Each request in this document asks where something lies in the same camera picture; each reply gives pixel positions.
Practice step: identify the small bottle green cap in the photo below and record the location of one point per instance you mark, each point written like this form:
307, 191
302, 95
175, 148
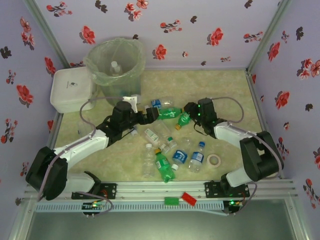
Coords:
172, 143

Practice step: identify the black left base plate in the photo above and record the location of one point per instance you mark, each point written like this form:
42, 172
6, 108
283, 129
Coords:
110, 191

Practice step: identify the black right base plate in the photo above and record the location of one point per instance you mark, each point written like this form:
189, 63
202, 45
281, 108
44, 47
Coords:
212, 190

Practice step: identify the small bottle blue label blue cap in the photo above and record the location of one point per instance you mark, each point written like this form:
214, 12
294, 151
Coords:
196, 157

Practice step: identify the green toy brick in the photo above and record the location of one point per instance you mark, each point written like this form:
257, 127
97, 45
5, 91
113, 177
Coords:
171, 201

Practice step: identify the bottle white green label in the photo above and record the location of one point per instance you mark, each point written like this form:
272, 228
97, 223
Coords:
151, 135

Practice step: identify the tall clear bottle white cap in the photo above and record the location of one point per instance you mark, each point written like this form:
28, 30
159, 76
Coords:
148, 162

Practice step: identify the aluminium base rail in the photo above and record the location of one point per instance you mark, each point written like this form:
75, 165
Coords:
150, 191

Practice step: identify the masking tape roll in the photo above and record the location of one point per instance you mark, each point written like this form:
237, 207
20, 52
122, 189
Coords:
209, 161

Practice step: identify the translucent grey waste bin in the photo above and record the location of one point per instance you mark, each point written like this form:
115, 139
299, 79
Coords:
122, 92

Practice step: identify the red toy brick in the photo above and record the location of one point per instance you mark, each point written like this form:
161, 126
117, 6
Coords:
188, 198

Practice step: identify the right circuit board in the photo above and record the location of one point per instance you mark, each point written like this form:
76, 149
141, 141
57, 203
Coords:
232, 203

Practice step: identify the clear bottle blue white label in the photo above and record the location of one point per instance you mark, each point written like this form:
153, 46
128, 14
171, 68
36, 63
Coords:
156, 103

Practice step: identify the small clear plastic bottle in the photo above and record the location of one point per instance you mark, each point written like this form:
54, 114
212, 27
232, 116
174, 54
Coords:
164, 148

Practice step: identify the circuit board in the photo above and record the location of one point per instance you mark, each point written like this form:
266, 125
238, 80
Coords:
93, 205
232, 203

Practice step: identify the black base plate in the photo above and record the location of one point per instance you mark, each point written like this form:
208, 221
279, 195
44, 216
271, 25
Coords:
110, 191
212, 190

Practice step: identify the aluminium frame post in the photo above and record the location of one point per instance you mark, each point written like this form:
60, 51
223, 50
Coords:
47, 35
270, 32

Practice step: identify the clear plastic bin liner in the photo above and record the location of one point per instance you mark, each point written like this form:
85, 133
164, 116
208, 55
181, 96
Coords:
138, 60

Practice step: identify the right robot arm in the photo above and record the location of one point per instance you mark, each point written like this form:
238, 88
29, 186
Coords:
260, 155

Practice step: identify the Pocari Sweat clear bottle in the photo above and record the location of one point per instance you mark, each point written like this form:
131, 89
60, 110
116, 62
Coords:
180, 156

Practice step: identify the green plastic bottle yellow cap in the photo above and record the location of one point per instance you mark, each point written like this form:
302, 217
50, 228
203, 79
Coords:
183, 120
163, 166
170, 113

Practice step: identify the white plastic lidded box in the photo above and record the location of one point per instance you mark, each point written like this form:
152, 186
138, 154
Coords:
70, 90

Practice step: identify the wide clear plastic bottle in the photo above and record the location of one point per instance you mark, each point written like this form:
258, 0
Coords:
161, 128

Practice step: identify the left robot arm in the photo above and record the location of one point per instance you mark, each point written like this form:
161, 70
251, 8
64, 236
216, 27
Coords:
82, 146

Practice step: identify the aluminium side frame bar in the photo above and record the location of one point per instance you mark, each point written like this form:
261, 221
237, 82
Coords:
252, 82

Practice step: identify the left circuit board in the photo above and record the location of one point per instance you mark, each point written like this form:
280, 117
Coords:
93, 205

